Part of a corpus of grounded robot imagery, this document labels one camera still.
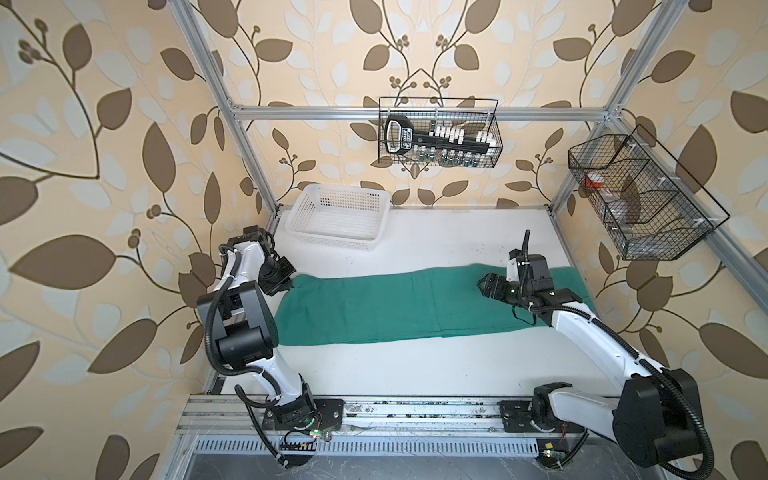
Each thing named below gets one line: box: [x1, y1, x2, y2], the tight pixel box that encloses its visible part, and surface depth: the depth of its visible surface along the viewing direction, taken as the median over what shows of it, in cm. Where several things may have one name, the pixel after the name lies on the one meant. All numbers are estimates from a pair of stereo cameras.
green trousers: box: [274, 265, 594, 346], surface depth 94 cm
